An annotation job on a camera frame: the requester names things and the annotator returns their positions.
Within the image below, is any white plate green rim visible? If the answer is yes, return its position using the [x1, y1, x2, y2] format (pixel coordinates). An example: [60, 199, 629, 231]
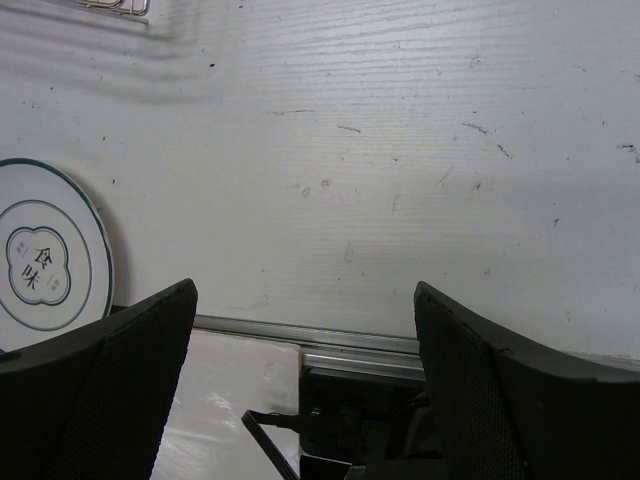
[1, 158, 115, 352]

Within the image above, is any wire dish rack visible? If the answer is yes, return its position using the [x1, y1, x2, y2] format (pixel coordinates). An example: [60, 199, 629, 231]
[75, 0, 151, 24]

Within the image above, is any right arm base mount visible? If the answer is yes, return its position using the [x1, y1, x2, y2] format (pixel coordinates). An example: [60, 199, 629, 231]
[242, 358, 448, 479]

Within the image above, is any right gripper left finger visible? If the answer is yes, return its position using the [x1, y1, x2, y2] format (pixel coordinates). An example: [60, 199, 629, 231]
[1, 279, 198, 479]

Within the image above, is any aluminium table edge rail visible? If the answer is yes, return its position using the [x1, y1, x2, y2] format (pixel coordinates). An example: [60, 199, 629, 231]
[194, 315, 423, 381]

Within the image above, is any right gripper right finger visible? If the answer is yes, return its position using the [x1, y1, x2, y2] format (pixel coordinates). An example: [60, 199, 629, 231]
[414, 282, 639, 479]

